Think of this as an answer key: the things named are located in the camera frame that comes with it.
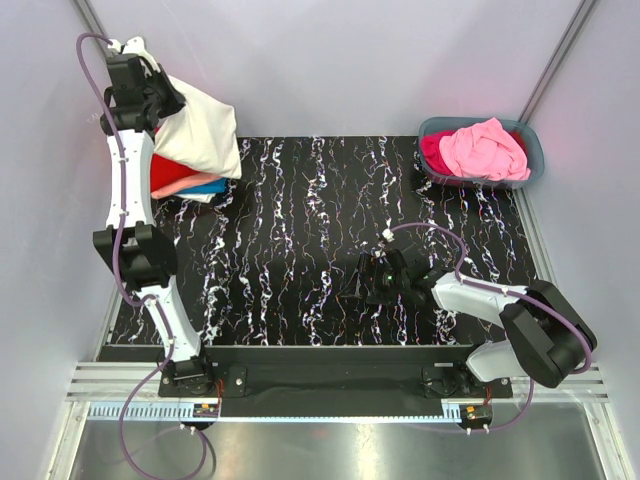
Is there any left aluminium frame post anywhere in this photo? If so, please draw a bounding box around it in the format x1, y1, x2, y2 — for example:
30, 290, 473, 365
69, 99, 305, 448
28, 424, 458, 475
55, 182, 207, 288
69, 0, 153, 127

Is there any aluminium frame post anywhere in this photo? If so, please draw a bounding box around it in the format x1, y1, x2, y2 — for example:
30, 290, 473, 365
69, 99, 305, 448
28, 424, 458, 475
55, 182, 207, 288
69, 0, 153, 127
518, 0, 601, 124

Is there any blue plastic laundry basket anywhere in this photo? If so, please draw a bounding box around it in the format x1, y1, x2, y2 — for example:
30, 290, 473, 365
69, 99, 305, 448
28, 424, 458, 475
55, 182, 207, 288
417, 116, 545, 190

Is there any white slotted cable duct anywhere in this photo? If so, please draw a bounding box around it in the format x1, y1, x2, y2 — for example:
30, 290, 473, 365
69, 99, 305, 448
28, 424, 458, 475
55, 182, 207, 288
88, 401, 461, 423

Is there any right aluminium frame post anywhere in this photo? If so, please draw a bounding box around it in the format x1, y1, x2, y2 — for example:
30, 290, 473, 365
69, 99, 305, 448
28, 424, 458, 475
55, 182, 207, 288
518, 0, 601, 124

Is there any red folded shirt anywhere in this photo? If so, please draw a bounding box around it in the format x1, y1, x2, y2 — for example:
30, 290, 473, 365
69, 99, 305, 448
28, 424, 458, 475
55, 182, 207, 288
150, 153, 198, 192

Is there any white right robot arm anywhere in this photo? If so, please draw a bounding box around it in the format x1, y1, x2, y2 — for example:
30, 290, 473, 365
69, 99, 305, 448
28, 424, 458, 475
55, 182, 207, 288
339, 249, 597, 397

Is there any teal folded shirt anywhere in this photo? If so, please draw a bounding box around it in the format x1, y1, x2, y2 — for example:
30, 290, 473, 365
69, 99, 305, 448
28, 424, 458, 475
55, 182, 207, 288
178, 178, 228, 195

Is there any pink crumpled shirt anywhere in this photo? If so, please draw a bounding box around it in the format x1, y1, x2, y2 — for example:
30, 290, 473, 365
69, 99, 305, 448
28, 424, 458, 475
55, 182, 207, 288
439, 118, 531, 182

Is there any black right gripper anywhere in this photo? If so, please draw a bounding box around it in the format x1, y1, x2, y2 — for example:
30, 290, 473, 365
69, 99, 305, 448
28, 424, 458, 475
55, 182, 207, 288
341, 253, 410, 307

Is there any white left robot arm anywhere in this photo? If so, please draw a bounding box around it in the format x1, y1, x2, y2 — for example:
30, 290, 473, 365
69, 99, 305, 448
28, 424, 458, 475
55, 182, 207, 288
93, 70, 216, 396

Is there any cream white t shirt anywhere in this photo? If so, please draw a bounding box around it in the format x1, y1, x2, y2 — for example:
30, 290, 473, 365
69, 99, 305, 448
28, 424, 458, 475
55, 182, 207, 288
154, 76, 242, 179

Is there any magenta crumpled shirt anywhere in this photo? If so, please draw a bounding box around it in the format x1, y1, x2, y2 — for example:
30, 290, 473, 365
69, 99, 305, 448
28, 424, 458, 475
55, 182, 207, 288
420, 130, 461, 176

